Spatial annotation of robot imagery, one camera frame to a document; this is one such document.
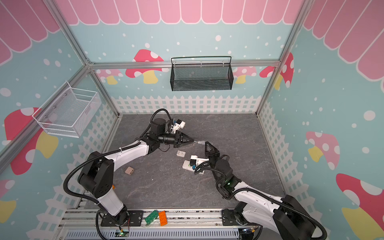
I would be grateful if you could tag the small beige block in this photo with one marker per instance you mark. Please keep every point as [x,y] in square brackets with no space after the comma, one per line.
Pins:
[129,171]

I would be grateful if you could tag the clear handle screwdriver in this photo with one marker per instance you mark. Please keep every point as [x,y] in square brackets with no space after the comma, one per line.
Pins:
[200,142]

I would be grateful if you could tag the white wire wall basket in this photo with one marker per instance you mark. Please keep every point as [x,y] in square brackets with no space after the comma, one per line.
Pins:
[68,112]

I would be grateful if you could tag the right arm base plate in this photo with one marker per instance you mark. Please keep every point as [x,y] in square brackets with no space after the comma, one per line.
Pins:
[234,218]

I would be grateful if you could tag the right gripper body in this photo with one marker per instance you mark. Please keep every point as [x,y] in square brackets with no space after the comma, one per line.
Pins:
[214,157]

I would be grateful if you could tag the white remote control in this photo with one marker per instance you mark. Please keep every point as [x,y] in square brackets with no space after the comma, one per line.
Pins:
[186,165]

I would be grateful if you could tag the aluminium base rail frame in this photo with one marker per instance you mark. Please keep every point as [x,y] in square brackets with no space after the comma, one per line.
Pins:
[183,224]

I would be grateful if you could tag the white battery cover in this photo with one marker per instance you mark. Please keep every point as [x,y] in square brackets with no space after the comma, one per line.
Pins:
[181,154]

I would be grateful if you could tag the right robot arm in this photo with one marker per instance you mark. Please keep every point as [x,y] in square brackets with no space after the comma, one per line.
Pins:
[283,215]

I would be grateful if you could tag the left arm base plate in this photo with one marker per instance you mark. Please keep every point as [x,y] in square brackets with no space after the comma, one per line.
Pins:
[127,218]

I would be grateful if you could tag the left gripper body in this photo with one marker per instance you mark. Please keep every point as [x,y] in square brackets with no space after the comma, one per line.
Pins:
[176,141]

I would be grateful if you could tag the green toy brick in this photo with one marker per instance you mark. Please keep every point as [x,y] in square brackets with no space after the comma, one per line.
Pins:
[151,217]

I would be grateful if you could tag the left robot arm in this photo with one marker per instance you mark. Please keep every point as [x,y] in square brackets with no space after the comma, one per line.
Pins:
[96,174]

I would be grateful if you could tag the orange toy brick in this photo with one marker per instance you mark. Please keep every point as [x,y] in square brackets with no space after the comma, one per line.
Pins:
[163,218]

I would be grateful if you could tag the black mesh wall basket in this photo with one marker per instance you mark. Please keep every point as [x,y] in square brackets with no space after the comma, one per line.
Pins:
[209,73]

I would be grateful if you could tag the small green circuit board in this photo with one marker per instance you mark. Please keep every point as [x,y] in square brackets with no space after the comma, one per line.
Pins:
[122,233]

